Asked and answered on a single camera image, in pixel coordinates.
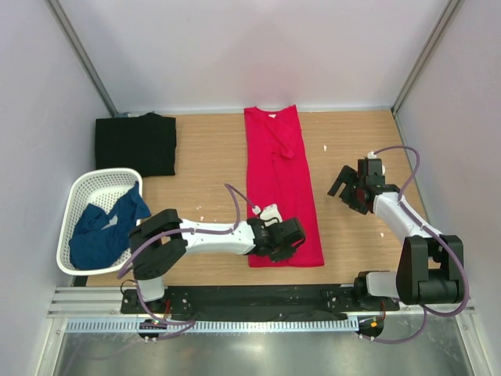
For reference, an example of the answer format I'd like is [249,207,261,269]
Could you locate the red t shirt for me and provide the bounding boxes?
[243,105,325,268]

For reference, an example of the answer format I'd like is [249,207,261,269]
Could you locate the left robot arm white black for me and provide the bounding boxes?
[120,205,306,313]

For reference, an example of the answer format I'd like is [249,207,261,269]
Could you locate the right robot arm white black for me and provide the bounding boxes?
[328,157,465,310]

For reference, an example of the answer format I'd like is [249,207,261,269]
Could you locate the folded black t shirt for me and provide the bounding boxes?
[94,113,177,177]

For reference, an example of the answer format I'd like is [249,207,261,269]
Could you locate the blue t shirt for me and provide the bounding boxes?
[69,183,151,270]

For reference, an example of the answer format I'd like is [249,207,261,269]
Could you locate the white plastic laundry basket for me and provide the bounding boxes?
[56,168,142,276]

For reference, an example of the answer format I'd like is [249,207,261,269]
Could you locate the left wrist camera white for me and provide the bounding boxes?
[252,204,283,226]

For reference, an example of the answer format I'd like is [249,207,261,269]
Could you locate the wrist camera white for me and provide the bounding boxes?
[366,151,386,175]
[252,204,283,226]

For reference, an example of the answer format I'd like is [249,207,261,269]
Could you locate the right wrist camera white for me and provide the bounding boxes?
[366,151,386,175]

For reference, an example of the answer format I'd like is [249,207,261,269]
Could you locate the white slotted cable duct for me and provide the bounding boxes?
[65,316,359,334]

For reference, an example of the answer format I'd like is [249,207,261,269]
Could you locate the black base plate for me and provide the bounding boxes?
[120,283,400,319]

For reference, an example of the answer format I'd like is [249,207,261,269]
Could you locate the aluminium rail frame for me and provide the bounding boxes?
[47,285,477,318]

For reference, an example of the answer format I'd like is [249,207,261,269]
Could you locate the right aluminium corner post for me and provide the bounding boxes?
[391,0,467,114]

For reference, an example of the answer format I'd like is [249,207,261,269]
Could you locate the aluminium corner post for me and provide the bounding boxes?
[391,0,467,114]
[45,0,118,117]

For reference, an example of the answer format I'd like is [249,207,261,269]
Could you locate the left aluminium corner post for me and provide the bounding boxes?
[45,0,118,117]

